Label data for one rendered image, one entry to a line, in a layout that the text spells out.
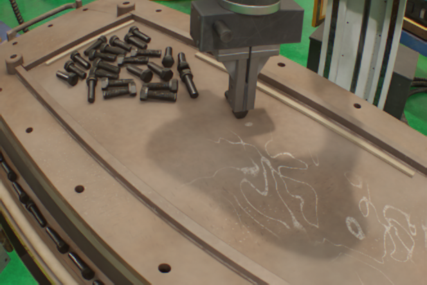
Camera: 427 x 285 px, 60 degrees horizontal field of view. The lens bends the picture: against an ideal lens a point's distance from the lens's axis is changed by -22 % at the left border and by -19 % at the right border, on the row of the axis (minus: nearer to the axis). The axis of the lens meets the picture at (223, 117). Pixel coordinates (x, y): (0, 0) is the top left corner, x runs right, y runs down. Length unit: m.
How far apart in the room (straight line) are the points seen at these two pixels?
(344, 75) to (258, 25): 1.43
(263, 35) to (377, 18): 1.28
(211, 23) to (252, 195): 0.20
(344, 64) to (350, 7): 0.28
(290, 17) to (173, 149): 0.22
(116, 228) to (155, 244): 0.05
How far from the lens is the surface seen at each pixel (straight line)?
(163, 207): 0.48
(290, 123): 0.62
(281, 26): 0.54
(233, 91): 0.59
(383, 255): 0.49
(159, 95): 0.64
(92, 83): 0.68
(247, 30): 0.52
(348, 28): 1.84
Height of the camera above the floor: 1.74
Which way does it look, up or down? 38 degrees down
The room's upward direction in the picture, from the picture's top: 4 degrees clockwise
